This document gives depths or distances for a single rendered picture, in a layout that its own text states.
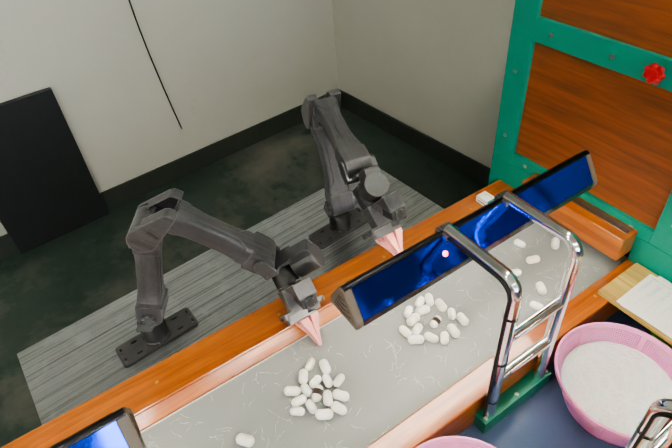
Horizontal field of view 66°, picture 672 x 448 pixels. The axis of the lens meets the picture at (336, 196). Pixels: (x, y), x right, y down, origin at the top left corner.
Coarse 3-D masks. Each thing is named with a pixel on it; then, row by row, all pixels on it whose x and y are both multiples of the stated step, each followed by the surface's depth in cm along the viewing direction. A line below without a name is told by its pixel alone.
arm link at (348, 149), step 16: (336, 96) 136; (304, 112) 141; (320, 112) 133; (336, 112) 132; (336, 128) 129; (336, 144) 126; (352, 144) 126; (352, 160) 123; (368, 160) 124; (352, 176) 124
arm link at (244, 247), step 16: (176, 192) 108; (160, 208) 110; (176, 208) 108; (192, 208) 108; (144, 224) 103; (160, 224) 103; (176, 224) 104; (192, 224) 106; (208, 224) 108; (224, 224) 111; (128, 240) 105; (144, 240) 105; (160, 240) 105; (208, 240) 109; (224, 240) 109; (240, 240) 110; (256, 240) 113; (272, 240) 117; (240, 256) 111; (256, 256) 111; (272, 256) 113; (256, 272) 114
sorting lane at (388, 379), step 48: (528, 240) 140; (432, 288) 130; (480, 288) 129; (528, 288) 128; (576, 288) 127; (336, 336) 121; (384, 336) 120; (480, 336) 118; (240, 384) 113; (288, 384) 112; (384, 384) 110; (432, 384) 110; (144, 432) 106; (192, 432) 105; (240, 432) 104; (288, 432) 104; (336, 432) 103; (384, 432) 102
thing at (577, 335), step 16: (576, 336) 115; (592, 336) 116; (608, 336) 116; (560, 352) 112; (656, 352) 111; (560, 368) 112; (560, 384) 105; (576, 416) 106; (592, 432) 104; (608, 432) 99
